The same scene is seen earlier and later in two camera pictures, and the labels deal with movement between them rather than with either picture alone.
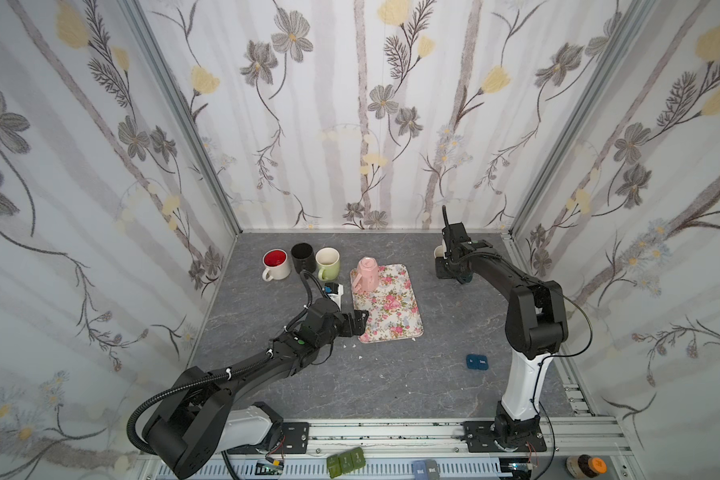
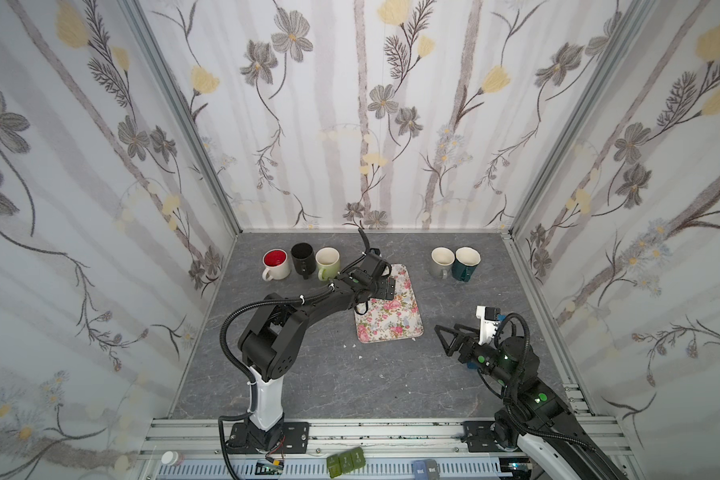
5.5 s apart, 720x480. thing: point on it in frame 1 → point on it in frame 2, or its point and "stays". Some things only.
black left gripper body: x=348 y=322 → x=374 y=279
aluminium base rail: x=573 y=448 stays
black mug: x=303 y=257 stays
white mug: x=277 y=265 stays
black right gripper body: x=450 y=266 → x=463 y=342
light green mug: x=328 y=261 stays
